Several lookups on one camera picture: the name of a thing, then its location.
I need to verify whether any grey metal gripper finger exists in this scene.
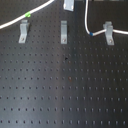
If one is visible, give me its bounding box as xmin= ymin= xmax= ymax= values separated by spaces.
xmin=63 ymin=0 xmax=74 ymax=11

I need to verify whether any black perforated board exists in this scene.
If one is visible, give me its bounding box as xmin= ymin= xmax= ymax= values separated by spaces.
xmin=0 ymin=0 xmax=128 ymax=128

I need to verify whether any middle grey cable clip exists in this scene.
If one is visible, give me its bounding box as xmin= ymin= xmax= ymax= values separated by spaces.
xmin=61 ymin=21 xmax=67 ymax=44

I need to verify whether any grey cable clip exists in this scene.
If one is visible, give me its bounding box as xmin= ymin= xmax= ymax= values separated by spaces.
xmin=103 ymin=21 xmax=114 ymax=45
xmin=19 ymin=20 xmax=30 ymax=43
xmin=61 ymin=21 xmax=67 ymax=44

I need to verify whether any white cable with blue tip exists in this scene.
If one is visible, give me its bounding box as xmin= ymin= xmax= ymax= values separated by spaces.
xmin=84 ymin=0 xmax=128 ymax=37

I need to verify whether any white cable with green band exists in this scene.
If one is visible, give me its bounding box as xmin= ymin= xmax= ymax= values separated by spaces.
xmin=0 ymin=0 xmax=55 ymax=30

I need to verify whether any right grey cable clip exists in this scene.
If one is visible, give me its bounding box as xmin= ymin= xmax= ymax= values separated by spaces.
xmin=103 ymin=21 xmax=114 ymax=45

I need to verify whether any left grey cable clip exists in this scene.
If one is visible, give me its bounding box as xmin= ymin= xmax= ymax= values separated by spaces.
xmin=19 ymin=20 xmax=30 ymax=43

